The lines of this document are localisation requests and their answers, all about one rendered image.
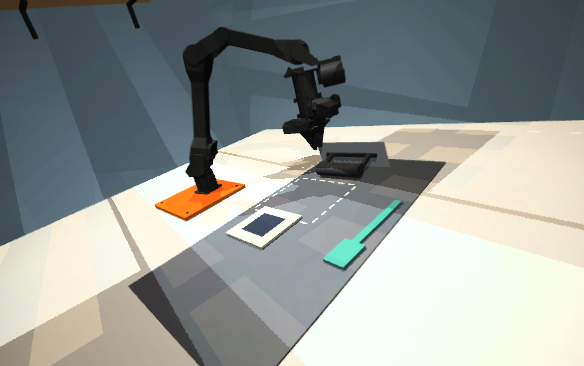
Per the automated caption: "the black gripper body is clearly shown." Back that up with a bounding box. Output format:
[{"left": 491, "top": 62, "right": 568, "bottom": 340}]
[{"left": 282, "top": 89, "right": 326, "bottom": 134}]

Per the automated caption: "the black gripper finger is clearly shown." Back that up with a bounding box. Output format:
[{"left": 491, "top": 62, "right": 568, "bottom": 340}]
[
  {"left": 314, "top": 119, "right": 330, "bottom": 147},
  {"left": 300, "top": 126, "right": 318, "bottom": 150}
]

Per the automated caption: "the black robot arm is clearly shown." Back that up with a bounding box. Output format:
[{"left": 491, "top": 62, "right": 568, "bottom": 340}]
[{"left": 182, "top": 27, "right": 346, "bottom": 195}]

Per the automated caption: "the white square tile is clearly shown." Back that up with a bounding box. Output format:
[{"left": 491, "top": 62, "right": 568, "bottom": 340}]
[{"left": 226, "top": 206, "right": 302, "bottom": 249}]

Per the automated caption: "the teal flat trowel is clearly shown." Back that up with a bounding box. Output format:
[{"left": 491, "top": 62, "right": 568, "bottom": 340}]
[{"left": 323, "top": 200, "right": 402, "bottom": 271}]

